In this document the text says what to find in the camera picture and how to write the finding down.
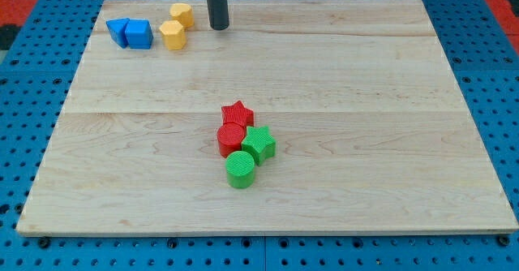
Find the green cylinder block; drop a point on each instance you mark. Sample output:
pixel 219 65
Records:
pixel 240 169

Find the green star block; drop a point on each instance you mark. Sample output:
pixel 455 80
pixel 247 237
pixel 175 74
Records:
pixel 259 143

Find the light wooden board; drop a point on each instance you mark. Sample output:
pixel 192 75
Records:
pixel 373 134

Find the black cylindrical robot arm stick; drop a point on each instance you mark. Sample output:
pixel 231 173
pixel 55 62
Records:
pixel 218 14

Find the blue triangle block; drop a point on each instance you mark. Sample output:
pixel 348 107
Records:
pixel 117 28

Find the yellow hexagon block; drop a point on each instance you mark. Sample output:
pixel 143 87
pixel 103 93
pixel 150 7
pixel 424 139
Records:
pixel 173 34

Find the yellow heart block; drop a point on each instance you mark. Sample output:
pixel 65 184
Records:
pixel 183 13

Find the red star block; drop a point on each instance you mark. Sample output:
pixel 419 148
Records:
pixel 239 114

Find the red cylinder block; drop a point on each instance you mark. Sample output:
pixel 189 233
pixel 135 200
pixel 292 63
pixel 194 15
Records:
pixel 229 138

